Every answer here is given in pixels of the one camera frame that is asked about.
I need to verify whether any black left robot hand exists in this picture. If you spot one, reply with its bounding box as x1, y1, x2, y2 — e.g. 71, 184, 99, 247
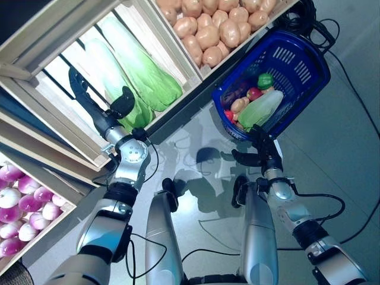
68, 67, 137, 141

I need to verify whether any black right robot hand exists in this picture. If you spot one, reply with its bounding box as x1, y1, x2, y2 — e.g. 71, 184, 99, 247
231, 124, 283, 173

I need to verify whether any green white cabbage in basket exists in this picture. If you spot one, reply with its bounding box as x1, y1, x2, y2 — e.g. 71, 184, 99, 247
237, 90, 284, 129

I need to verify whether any blue plastic shopping basket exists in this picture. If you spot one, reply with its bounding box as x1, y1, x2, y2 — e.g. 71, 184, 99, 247
211, 29, 331, 143

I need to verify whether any long green white cabbage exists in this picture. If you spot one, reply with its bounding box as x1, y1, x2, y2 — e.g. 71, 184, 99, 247
84, 38, 156, 132
97, 14, 183, 113

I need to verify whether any tan knobbly potato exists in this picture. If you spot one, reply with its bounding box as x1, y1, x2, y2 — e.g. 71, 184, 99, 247
230, 96, 251, 115

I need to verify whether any red apple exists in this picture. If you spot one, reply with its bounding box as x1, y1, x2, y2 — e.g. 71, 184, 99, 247
246, 87, 264, 101

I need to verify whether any wooden crate with turnips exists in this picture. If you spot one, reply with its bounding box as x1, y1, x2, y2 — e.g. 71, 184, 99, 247
0, 112, 102, 273

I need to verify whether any dark purple eggplant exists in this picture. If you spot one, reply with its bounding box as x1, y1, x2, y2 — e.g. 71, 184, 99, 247
221, 85, 248, 105

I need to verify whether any green bell pepper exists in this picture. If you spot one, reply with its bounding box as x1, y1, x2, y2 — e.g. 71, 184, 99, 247
256, 72, 275, 91

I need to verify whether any purple white turnip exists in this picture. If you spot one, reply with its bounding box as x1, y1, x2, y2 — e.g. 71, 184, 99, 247
28, 213, 50, 231
41, 201, 64, 221
17, 175, 42, 195
0, 164, 25, 182
33, 186, 55, 203
18, 222, 39, 242
52, 193, 68, 207
0, 187, 22, 209
0, 221, 23, 240
18, 193, 44, 213
0, 237, 26, 258
0, 206, 24, 224

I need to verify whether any wooden crate with cabbages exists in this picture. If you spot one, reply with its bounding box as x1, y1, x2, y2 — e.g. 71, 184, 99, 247
0, 0, 204, 173

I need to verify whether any wooden crate with potatoes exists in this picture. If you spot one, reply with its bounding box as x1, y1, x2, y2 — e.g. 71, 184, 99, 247
147, 0, 300, 81

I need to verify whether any brown potato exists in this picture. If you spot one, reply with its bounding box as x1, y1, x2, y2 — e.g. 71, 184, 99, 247
242, 0, 264, 14
181, 34, 204, 67
216, 40, 231, 59
228, 7, 249, 24
202, 46, 224, 68
201, 0, 220, 15
195, 25, 220, 50
259, 0, 278, 15
219, 19, 241, 49
197, 13, 214, 30
181, 0, 205, 18
248, 11, 270, 32
237, 22, 252, 44
156, 0, 182, 11
173, 17, 198, 39
217, 0, 245, 12
212, 9, 229, 29
161, 8, 178, 26

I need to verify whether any silver left robot leg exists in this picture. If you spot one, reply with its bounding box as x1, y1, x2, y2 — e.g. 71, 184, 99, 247
145, 178, 186, 285

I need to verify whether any black robot waist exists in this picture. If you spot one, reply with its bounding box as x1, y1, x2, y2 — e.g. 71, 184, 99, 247
180, 273, 248, 285

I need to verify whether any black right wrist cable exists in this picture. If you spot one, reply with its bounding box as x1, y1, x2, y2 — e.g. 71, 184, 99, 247
292, 189, 347, 224

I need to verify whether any long black floor cable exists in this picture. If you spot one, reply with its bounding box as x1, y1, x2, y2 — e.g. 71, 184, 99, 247
277, 49, 380, 252

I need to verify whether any black coiled cable bundle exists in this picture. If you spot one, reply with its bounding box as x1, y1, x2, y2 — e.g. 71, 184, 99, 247
281, 0, 341, 55

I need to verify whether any thin black cable by legs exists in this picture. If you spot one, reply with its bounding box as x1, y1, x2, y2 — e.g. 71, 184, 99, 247
125, 221, 242, 280

